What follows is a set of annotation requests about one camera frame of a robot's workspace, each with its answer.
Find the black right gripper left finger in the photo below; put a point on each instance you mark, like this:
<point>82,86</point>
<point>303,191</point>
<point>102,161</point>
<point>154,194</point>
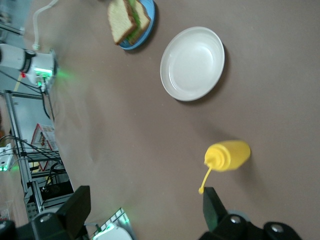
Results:
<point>72,212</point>

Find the rounded brown bread slice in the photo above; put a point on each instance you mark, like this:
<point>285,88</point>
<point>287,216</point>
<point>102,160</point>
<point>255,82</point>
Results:
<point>120,20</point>

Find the beige plate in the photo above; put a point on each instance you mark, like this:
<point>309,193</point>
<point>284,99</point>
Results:
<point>192,65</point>

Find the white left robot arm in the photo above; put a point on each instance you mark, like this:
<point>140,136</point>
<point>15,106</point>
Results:
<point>15,58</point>

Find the yellow mustard squeeze bottle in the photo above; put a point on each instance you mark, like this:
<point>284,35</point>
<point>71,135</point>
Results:
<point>230,155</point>

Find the green lettuce leaf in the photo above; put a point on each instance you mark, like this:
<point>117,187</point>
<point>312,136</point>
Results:
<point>132,35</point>

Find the square brown bread slice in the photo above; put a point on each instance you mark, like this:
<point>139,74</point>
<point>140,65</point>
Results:
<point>143,21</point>

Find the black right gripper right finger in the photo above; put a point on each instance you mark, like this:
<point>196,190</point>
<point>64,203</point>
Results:
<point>215,212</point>

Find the blue plate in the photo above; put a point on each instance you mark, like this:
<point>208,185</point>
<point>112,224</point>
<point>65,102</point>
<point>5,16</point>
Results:
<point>150,32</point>

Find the red white warning sign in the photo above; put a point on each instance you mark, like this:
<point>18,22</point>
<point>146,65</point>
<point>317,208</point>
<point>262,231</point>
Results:
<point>46,140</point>

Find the white box green light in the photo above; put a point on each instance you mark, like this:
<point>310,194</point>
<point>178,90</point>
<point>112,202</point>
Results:
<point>6,160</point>

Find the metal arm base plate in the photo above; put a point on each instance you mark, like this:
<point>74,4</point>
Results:
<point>53,75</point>
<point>117,216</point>

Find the aluminium frame rack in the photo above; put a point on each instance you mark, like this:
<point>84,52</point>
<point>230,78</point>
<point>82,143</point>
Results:
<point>15,120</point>

